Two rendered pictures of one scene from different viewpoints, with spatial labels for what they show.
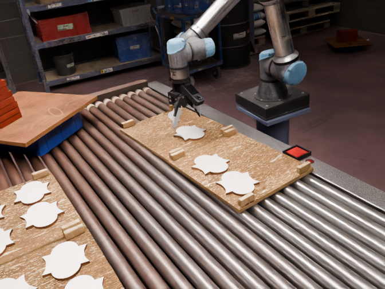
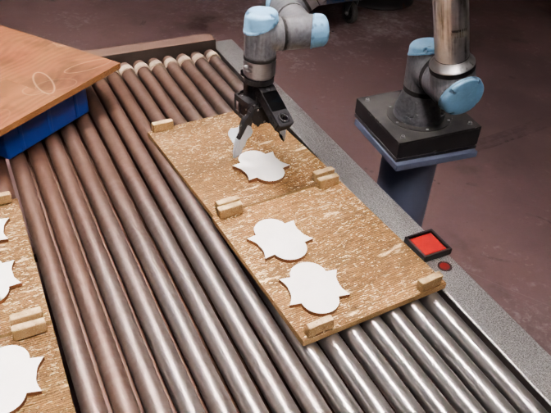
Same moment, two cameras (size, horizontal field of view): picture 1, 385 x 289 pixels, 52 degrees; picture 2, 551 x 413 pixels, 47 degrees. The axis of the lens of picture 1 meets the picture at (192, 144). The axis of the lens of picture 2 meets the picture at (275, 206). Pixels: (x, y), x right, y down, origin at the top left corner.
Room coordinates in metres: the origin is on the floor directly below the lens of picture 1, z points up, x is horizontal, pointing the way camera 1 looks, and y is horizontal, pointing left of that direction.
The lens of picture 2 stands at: (0.18, -0.08, 1.86)
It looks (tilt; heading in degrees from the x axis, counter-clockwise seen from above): 38 degrees down; 2
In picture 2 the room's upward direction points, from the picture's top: 4 degrees clockwise
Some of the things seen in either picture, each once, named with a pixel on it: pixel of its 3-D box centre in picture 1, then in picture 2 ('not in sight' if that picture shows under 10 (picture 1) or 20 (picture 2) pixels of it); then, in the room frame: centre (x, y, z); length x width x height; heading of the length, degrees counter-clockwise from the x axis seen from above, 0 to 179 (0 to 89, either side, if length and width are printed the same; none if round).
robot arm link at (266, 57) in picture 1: (272, 63); (429, 64); (1.85, -0.43, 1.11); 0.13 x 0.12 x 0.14; 21
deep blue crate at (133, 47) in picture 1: (130, 45); not in sight; (5.91, 0.74, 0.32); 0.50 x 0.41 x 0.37; 110
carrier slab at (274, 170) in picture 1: (237, 166); (323, 251); (1.24, -0.16, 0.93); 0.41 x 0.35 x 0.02; 33
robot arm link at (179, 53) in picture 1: (177, 53); (261, 34); (1.54, 0.02, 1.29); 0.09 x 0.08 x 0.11; 111
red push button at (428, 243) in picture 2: (297, 153); (427, 246); (1.29, -0.39, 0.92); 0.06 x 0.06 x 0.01; 30
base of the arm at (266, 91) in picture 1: (272, 85); (421, 99); (1.86, -0.43, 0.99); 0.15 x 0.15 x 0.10
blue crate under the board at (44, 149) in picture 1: (35, 128); (7, 103); (1.69, 0.72, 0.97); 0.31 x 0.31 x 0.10; 65
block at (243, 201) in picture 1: (246, 199); (320, 325); (1.00, -0.15, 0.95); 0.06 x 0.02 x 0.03; 123
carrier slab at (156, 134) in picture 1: (175, 131); (239, 156); (1.59, 0.07, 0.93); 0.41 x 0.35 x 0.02; 34
